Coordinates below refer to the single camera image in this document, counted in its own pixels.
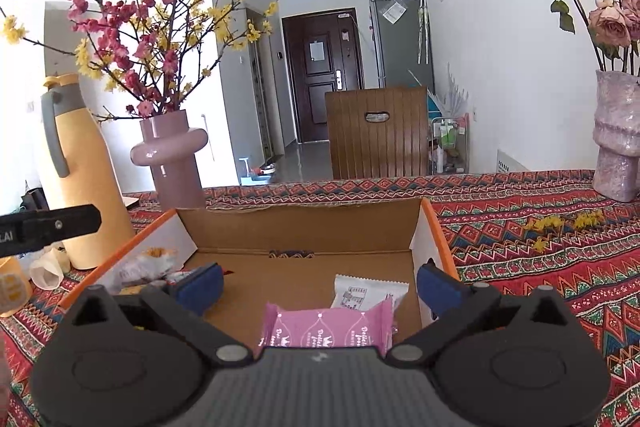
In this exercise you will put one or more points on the grey refrigerator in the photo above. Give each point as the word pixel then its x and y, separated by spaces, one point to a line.
pixel 400 47

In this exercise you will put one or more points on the white pampas grass bunch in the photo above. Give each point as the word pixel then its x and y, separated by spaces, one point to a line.
pixel 450 99

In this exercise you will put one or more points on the wooden chair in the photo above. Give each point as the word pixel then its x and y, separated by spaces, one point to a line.
pixel 377 142

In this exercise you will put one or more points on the hanging umbrellas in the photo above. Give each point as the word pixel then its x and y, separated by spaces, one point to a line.
pixel 424 32

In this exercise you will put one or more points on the yellow mug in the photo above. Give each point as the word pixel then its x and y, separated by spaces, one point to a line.
pixel 12 289

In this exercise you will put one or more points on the white snack packet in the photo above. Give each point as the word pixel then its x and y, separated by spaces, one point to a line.
pixel 370 289

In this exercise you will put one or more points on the pink and yellow blossom branches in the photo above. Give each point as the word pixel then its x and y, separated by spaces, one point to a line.
pixel 145 22

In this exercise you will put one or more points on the heap of snack packets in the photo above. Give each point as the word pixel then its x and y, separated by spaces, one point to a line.
pixel 145 269

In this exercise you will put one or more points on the yellow thermos jug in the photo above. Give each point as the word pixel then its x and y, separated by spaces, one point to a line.
pixel 85 167

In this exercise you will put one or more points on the textured pink vase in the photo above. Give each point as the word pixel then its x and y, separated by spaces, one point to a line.
pixel 617 132

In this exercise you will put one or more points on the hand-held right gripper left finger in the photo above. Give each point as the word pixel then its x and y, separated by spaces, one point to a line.
pixel 197 289

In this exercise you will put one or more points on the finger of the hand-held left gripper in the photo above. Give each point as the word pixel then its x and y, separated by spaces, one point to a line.
pixel 50 227

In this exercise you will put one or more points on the pink snack packet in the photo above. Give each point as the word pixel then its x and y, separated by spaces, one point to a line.
pixel 325 324

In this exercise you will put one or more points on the beige paper cup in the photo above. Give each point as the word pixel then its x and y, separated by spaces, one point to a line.
pixel 47 269

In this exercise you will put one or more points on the dark brown door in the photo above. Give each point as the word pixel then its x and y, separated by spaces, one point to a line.
pixel 320 82

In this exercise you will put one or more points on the red cardboard box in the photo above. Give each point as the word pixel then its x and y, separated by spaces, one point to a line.
pixel 300 227

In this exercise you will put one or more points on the fallen yellow blossoms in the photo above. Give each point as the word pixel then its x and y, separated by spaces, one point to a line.
pixel 555 223

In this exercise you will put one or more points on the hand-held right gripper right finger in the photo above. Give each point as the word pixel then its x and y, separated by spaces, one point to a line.
pixel 440 289

